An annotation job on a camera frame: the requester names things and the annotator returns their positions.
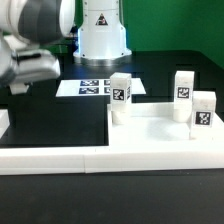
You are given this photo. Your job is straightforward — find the white square table top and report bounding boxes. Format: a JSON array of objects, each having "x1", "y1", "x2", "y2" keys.
[{"x1": 107, "y1": 103, "x2": 224, "y2": 147}]

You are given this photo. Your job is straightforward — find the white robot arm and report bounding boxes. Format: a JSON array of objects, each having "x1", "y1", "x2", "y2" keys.
[{"x1": 0, "y1": 0, "x2": 131, "y2": 88}]

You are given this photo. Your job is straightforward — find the white sheet with tags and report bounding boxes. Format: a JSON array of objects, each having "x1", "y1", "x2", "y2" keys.
[{"x1": 55, "y1": 78, "x2": 147, "y2": 98}]

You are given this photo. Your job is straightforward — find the white U-shaped fence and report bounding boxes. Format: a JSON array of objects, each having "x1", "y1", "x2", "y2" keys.
[{"x1": 0, "y1": 109, "x2": 224, "y2": 176}]

